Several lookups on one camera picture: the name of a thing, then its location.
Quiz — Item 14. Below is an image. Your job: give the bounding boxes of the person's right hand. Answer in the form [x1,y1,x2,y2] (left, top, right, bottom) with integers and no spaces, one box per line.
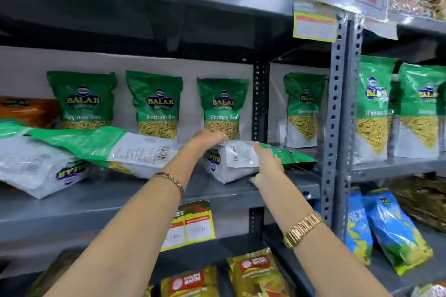
[249,141,289,197]

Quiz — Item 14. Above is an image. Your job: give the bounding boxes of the person's left hand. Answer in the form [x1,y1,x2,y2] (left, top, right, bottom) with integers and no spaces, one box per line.
[176,129,230,173]

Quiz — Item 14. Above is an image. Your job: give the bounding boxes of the grey metal shelf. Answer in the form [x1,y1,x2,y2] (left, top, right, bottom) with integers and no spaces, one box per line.
[0,143,321,244]

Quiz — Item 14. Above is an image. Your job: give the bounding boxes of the sev packets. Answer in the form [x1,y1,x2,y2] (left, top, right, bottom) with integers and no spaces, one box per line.
[47,55,446,165]

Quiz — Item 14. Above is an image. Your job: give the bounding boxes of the person's left forearm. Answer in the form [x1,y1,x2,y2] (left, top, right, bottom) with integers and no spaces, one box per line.
[44,154,201,297]

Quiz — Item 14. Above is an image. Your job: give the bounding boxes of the person's right forearm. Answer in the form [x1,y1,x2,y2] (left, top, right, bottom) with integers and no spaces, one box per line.
[263,176,393,297]

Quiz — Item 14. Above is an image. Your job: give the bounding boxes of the gold wristwatch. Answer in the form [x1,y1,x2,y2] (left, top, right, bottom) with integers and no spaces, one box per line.
[282,211,324,249]

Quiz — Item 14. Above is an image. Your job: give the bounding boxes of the yellow price label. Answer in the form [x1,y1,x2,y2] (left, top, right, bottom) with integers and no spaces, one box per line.
[293,2,338,43]
[161,200,216,252]

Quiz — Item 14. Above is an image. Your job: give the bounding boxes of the blue snack bag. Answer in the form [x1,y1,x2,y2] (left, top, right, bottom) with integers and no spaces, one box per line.
[345,187,374,266]
[362,188,434,277]

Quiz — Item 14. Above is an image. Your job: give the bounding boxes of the brown snack packets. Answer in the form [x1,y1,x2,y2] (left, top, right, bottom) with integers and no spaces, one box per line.
[394,177,446,233]

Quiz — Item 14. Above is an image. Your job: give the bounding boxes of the pile of orange chip bags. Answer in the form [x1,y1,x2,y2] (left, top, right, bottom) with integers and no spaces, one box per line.
[0,95,60,129]

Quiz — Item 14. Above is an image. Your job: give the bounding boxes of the clear plastic label sleeve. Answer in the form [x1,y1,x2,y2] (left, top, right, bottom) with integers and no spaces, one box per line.
[362,16,399,40]

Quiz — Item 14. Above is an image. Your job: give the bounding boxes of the gold bangle bracelet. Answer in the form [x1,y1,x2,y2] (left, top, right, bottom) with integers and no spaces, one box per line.
[151,172,184,200]

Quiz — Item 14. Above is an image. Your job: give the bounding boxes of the grey perforated metal post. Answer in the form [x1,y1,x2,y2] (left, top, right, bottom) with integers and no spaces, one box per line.
[333,16,365,242]
[320,13,349,228]

